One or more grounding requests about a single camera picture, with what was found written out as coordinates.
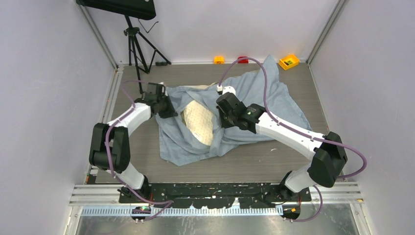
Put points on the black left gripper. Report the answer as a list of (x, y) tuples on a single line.
[(172, 112)]

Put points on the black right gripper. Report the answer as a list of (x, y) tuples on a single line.
[(224, 124)]

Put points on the cream pillow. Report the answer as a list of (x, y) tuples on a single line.
[(197, 123)]

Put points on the blue pillowcase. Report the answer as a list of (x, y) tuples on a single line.
[(263, 88)]

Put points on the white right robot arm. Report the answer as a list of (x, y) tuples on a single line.
[(327, 157)]

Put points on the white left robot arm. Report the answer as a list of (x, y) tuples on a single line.
[(110, 145)]

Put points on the small black block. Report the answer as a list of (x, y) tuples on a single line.
[(161, 63)]

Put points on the red toy block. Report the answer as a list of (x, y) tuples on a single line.
[(243, 60)]

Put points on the orange toy block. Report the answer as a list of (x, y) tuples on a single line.
[(219, 60)]

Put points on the black tripod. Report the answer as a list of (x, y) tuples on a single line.
[(135, 53)]

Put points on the yellow plastic bin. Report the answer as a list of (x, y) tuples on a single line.
[(289, 61)]

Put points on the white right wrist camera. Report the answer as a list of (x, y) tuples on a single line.
[(225, 89)]

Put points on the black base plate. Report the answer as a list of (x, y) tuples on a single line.
[(219, 195)]

